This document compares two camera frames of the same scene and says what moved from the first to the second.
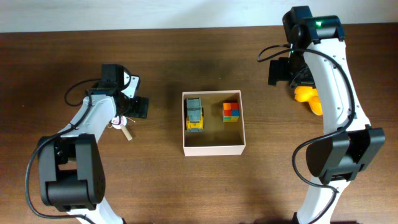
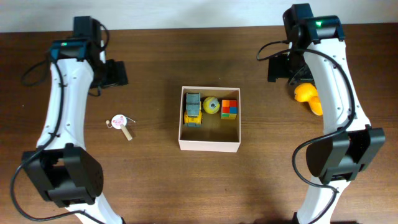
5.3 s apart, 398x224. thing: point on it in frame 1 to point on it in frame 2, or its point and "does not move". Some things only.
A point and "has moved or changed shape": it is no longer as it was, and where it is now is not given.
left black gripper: (137, 112) to (119, 74)
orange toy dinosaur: (309, 94) does not move
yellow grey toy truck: (194, 114) has moved or changed shape
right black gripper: (277, 70) does not move
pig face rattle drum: (116, 120) does not move
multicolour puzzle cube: (231, 112) has moved or changed shape
